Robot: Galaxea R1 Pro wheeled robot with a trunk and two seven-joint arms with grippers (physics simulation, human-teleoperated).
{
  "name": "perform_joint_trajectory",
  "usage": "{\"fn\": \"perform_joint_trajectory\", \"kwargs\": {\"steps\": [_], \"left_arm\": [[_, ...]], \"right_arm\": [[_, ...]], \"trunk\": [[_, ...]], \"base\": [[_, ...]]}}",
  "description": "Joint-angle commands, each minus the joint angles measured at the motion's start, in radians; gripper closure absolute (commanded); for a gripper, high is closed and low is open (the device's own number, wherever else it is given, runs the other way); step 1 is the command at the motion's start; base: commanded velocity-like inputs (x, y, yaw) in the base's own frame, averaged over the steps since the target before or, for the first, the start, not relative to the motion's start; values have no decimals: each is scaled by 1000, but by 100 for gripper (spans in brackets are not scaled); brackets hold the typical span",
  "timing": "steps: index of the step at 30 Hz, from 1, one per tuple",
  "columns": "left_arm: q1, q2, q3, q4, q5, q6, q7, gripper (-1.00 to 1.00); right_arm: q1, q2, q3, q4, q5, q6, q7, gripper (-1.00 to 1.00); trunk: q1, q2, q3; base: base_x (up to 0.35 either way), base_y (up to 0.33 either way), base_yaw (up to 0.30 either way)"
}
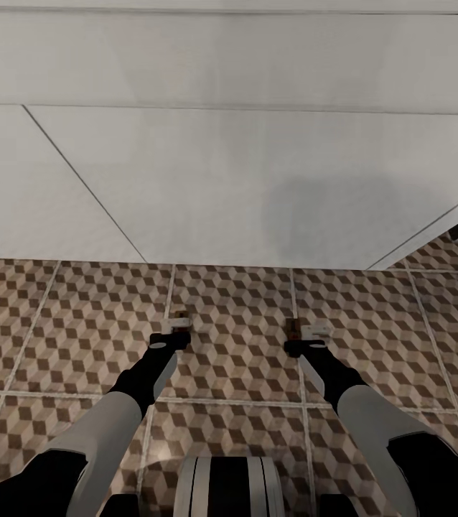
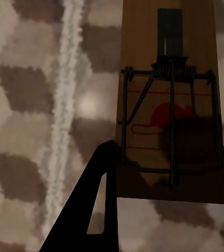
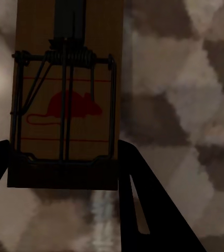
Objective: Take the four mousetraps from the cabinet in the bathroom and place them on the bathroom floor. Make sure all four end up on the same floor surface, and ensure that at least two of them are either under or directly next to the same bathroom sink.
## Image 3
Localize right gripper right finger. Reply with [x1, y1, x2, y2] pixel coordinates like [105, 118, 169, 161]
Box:
[118, 140, 207, 252]

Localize mousetrap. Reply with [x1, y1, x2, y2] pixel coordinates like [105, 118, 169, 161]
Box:
[7, 0, 124, 191]

